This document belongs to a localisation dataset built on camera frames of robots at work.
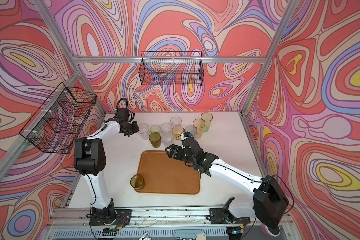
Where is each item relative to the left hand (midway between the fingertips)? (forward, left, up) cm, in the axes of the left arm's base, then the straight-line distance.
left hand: (140, 127), depth 100 cm
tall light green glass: (+5, -46, +5) cm, 47 cm away
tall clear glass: (-5, -19, -2) cm, 19 cm away
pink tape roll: (-58, -67, -4) cm, 88 cm away
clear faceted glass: (+2, -1, -5) cm, 5 cm away
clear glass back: (+10, -24, -4) cm, 26 cm away
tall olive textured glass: (-10, -11, 0) cm, 15 cm away
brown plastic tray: (-29, -17, -9) cm, 35 cm away
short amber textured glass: (-34, -3, -7) cm, 35 cm away
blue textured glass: (-4, -35, +2) cm, 36 cm away
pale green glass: (+1, -10, -2) cm, 10 cm away
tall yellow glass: (+2, -40, +1) cm, 41 cm away
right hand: (-24, -23, +7) cm, 35 cm away
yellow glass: (+1, -26, -5) cm, 26 cm away
